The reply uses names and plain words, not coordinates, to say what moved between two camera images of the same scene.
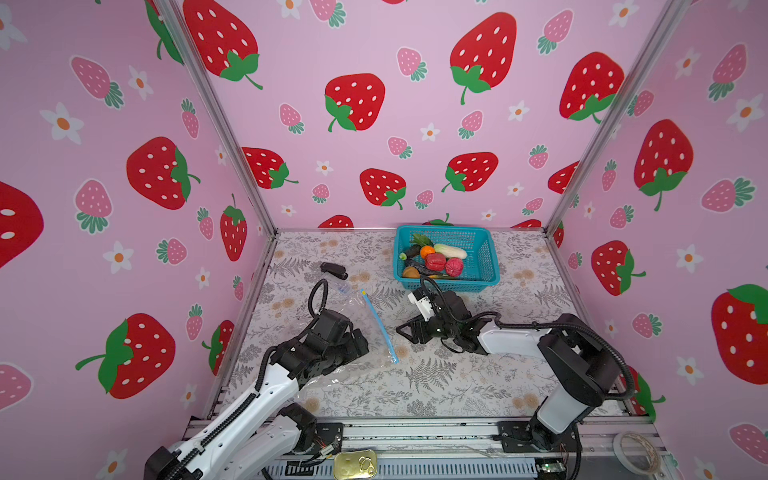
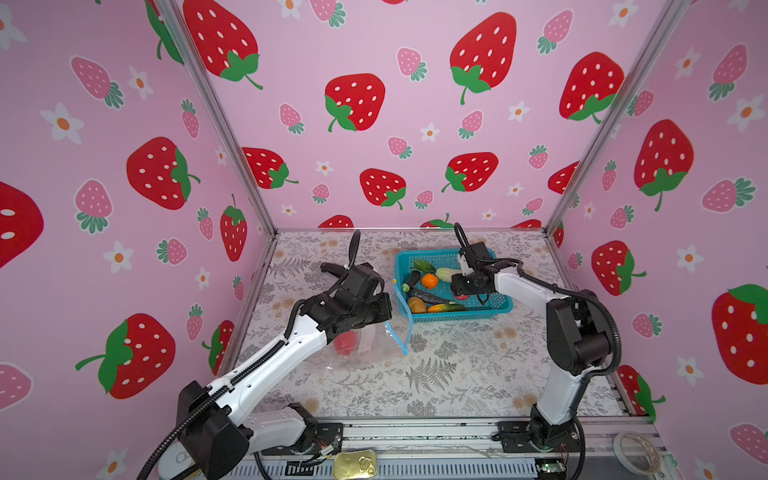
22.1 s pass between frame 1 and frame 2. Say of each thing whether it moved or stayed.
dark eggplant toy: moved
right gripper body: moved
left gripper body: moved
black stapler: stayed
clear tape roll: stayed
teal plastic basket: moved
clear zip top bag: moved
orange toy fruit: moved
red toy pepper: moved
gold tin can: stayed
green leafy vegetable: moved
